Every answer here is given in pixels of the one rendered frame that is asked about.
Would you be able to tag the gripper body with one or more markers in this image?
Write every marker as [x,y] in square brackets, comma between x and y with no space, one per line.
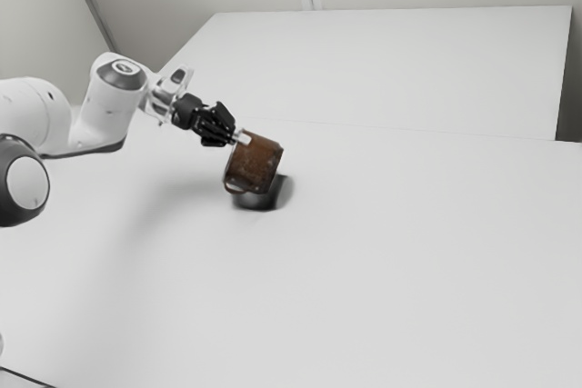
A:
[187,112]

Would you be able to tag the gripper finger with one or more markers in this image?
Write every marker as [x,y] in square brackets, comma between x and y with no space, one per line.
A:
[219,126]

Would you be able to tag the brown rusty mug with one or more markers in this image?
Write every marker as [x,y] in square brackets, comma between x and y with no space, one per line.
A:
[254,164]

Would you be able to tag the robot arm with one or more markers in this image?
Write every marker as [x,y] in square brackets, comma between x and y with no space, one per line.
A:
[107,108]

